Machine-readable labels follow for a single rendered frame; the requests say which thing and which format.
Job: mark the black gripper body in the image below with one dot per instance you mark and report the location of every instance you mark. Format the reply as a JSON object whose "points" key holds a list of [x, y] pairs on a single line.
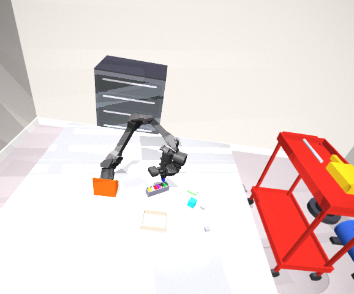
{"points": [[154, 171]]}

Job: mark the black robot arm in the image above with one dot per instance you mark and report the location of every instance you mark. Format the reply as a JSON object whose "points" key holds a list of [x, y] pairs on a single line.
{"points": [[114, 158]]}

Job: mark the cyan cube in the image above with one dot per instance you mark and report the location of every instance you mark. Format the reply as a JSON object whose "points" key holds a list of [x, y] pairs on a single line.
{"points": [[192, 202]]}

